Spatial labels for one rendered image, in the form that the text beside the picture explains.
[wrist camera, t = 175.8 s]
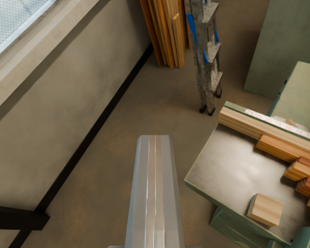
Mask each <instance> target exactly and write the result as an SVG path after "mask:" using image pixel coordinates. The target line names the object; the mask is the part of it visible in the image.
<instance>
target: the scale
mask: <svg viewBox="0 0 310 248"><path fill-rule="evenodd" d="M245 113H246V114H249V115H251V116H254V117H256V118H259V119H261V120H264V121H266V122H269V123H271V124H274V125H276V126H279V127H281V128H284V129H286V130H289V131H291V132H294V133H296V134H299V135H301V136H304V137H306V138H308V139H310V133H309V132H306V131H304V130H301V129H299V128H296V127H294V126H291V125H288V124H286V123H283V122H280V121H278V120H275V119H273V118H270V117H268V116H265V115H262V114H260V113H257V112H255V111H252V110H250V109H246V111H245Z"/></svg>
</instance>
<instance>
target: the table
mask: <svg viewBox="0 0 310 248"><path fill-rule="evenodd" d="M258 141H259V140H257V139H255V138H252V137H250V136H248V135H246V134H243V133H241V132H239V131H237V130H234V129H232V128H230V127H228V126H225V125H223V124H221V123H217V125H216V127H215V129H214V130H213V132H212V134H211V135H210V137H209V139H208V140H207V142H206V144H205V145H204V147H203V149H202V150H201V152H200V154H199V155H198V157H197V159H196V160H195V162H194V164H193V165H192V167H191V169H190V170H189V172H188V174H187V175H186V177H185V179H184V182H185V186H187V187H188V188H190V189H191V190H193V191H195V192H196V193H198V194H199V195H201V196H203V197H204V198H206V199H207V200H209V201H211V202H212V203H214V204H215V205H217V206H219V207H220V208H222V209H223V210H225V211H226V212H228V213H230V214H231V215H233V216H234V217H236V218H237V219H239V220H241V221H242V222H244V223H245V224H247V225H249V226H250V227H252V228H253V229H255V230H256V231H258V232H260V233H261V234H263V235H264V236H266V237H268V238H269V239H270V241H269V243H268V245H267V248H285V246H288V247H290V246H291V245H292V242H291V240H294V237H295V234H296V231H297V228H299V227H310V207H309V206H307V204H308V202H309V199H310V198H309V197H307V196H305V195H303V194H301V193H299V192H297V191H295V188H296V186H297V183H298V182H296V181H294V180H292V179H290V178H288V177H286V176H284V175H283V174H284V172H285V170H286V169H287V168H288V167H289V166H290V163H289V162H286V161H284V160H282V159H280V158H278V157H276V156H273V155H271V154H269V153H267V152H265V151H263V150H260V149H258V148H256V147H255V146H256V144H257V142H258ZM257 193H260V194H263V195H265V196H268V197H270V198H272V199H275V200H277V201H279V202H282V203H283V208H282V212H281V217H280V221H279V226H272V227H270V226H268V225H266V224H263V223H261V222H259V221H257V220H255V219H253V218H250V217H248V216H247V214H248V210H249V206H250V203H251V199H252V197H253V196H254V195H255V194H257Z"/></svg>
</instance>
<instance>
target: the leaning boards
mask: <svg viewBox="0 0 310 248"><path fill-rule="evenodd" d="M140 3H141V7H142V10H143V14H144V17H145V20H146V24H147V27H148V31H149V34H150V37H151V41H152V44H153V48H154V51H155V55H156V59H157V62H158V65H159V67H161V66H162V65H163V63H164V64H165V65H167V64H168V65H169V66H170V69H173V67H174V65H175V64H176V66H179V68H182V67H183V66H184V64H185V49H186V47H187V39H188V41H189V49H190V50H192V43H191V36H190V29H189V23H188V20H187V18H186V14H187V8H186V0H140Z"/></svg>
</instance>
